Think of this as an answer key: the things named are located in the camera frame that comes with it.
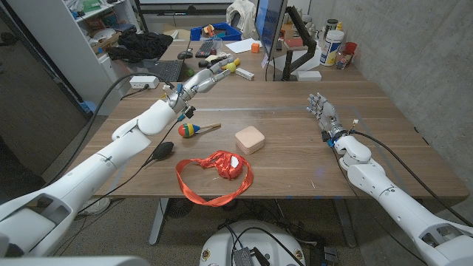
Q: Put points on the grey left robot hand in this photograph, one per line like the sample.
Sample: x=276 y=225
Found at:
x=196 y=84

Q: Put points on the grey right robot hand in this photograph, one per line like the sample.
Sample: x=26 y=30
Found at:
x=328 y=116

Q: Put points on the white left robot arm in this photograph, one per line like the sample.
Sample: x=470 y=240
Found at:
x=92 y=166

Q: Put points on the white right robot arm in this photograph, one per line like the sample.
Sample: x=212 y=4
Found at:
x=391 y=201

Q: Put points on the white flat box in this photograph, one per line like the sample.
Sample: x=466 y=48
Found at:
x=309 y=75

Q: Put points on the small white oblong box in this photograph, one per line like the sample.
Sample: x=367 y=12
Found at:
x=244 y=74

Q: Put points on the pink square jewelry box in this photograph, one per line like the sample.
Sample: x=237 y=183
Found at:
x=250 y=139

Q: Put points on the orange satin ribbon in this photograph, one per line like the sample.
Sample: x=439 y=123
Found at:
x=227 y=166

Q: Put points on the cardboard box on shelf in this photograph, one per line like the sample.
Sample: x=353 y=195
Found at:
x=107 y=42

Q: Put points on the small green ball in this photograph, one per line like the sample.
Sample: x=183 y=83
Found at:
x=190 y=72

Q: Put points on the black oval object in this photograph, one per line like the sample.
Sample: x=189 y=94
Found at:
x=203 y=64

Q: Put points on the black computer mouse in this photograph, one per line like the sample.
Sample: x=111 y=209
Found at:
x=184 y=54

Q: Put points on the black laptop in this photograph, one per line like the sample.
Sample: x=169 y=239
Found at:
x=168 y=68

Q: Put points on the black keyboard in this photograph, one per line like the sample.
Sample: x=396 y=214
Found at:
x=205 y=48

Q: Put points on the yellow-green toy apple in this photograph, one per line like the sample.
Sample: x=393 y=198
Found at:
x=232 y=67

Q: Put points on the clear drinking glass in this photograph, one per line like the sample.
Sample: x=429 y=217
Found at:
x=217 y=45

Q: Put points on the colourful striped toy maraca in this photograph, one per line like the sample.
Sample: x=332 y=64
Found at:
x=187 y=130

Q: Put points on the yellow toy banana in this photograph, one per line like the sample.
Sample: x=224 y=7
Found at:
x=237 y=61

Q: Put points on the clear glass jar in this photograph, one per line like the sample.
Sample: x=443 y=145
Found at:
x=342 y=60

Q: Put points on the white paper sheet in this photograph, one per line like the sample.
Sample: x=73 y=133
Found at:
x=240 y=46

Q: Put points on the blue plastic bin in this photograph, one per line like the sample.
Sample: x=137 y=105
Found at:
x=231 y=33

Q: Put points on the black crumpled cloth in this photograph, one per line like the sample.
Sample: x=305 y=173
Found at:
x=142 y=46

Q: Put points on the white wipes canister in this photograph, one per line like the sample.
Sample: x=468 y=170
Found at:
x=330 y=48

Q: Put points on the orange cube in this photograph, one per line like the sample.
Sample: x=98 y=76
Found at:
x=255 y=48

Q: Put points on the orange object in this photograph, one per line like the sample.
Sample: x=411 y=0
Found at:
x=273 y=70

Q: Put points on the red cup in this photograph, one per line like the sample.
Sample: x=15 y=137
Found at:
x=351 y=48

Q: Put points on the red book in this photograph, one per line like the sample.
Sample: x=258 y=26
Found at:
x=293 y=42

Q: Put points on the white jacket on chair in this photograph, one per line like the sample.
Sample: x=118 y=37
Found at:
x=242 y=16

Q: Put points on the yellow bottle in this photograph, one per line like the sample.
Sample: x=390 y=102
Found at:
x=339 y=26

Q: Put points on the bottle with dark lid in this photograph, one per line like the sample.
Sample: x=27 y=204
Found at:
x=331 y=25

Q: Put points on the black computer monitor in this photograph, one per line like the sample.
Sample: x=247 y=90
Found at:
x=269 y=22

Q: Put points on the grey metal desk leg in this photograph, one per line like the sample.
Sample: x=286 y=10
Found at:
x=345 y=223
x=158 y=221

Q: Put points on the black floor fan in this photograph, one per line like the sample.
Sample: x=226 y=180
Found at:
x=179 y=207

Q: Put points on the white shelf unit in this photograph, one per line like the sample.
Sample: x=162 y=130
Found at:
x=70 y=55

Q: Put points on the white sneaker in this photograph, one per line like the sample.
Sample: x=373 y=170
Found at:
x=98 y=206

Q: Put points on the white robot torso base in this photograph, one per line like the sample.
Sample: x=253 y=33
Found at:
x=221 y=244

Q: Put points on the person dark trouser leg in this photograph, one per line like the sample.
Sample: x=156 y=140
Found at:
x=15 y=170

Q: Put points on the whiteboard with black frame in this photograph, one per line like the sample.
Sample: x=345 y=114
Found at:
x=166 y=8

